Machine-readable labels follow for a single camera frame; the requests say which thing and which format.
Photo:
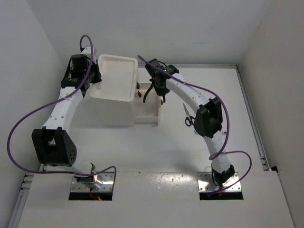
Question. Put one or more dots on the black handled scissors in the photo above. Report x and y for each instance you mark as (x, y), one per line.
(189, 120)

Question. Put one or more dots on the green handled pliers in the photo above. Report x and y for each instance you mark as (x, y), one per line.
(151, 87)

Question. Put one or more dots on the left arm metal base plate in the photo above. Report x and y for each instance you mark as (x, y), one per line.
(101, 183)

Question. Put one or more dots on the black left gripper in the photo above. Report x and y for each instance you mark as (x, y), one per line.
(94, 66)

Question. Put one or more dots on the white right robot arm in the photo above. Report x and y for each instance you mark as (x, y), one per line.
(208, 115)

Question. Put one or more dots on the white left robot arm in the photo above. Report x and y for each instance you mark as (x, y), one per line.
(52, 143)

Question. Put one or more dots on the white bottom drawer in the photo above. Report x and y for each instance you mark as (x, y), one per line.
(150, 112)

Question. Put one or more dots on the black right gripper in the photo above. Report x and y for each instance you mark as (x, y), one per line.
(159, 92)

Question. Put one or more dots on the white drawer cabinet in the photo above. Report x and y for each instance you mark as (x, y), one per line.
(112, 101)

